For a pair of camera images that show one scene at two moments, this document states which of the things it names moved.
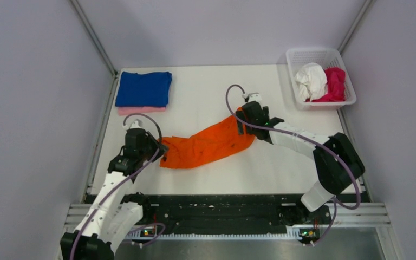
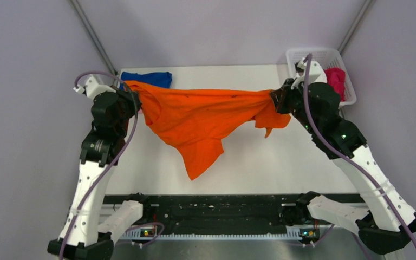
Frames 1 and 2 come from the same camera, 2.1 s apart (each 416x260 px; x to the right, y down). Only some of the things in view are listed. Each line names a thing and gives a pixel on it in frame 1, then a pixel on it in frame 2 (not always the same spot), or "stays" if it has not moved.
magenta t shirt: [336, 86] stays
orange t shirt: [186, 151] → [194, 120]
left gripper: [150, 137] → [127, 96]
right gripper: [241, 127] → [281, 96]
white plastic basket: [329, 58] stays
